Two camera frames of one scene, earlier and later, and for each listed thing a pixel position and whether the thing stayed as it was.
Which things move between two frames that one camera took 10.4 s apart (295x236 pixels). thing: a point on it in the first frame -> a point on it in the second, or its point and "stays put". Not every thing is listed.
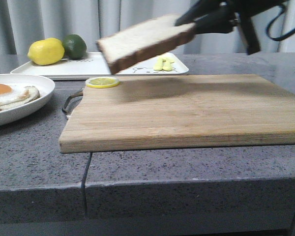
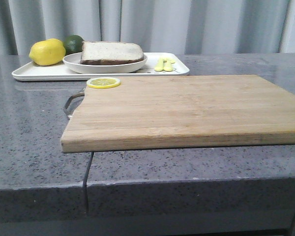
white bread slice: (159, 35) -> (109, 52)
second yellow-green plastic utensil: (167, 62) stays put
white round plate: (45, 86) -> (73, 62)
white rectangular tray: (164, 66) stays put
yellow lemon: (45, 51) stays put
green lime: (75, 46) stays put
